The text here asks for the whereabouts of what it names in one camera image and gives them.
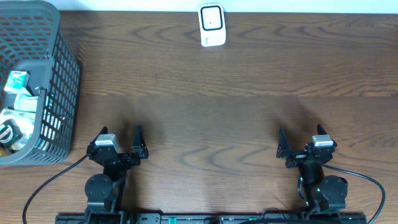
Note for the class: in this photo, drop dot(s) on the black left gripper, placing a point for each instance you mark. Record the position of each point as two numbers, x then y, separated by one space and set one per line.
121 156

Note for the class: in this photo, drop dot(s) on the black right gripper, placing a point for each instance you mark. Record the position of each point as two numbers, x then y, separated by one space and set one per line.
283 145

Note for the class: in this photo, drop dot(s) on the cream snack bag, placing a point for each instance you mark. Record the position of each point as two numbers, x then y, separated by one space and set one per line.
25 122

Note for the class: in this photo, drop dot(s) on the mint green wipes pack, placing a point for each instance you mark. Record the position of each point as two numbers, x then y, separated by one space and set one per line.
22 102

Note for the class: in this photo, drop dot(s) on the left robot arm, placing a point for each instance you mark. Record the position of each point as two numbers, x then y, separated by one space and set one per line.
105 191

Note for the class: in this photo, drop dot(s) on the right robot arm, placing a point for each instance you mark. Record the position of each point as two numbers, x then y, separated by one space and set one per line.
324 195

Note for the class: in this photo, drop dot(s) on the white barcode scanner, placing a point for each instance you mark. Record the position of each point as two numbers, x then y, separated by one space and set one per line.
212 25

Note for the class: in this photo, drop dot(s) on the teal tissue box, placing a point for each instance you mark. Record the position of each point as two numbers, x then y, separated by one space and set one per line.
17 83

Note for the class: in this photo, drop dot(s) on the dark grey plastic basket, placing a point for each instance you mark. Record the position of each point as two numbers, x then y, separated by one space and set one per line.
31 41

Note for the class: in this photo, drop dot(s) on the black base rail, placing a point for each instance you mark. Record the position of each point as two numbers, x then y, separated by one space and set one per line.
156 218

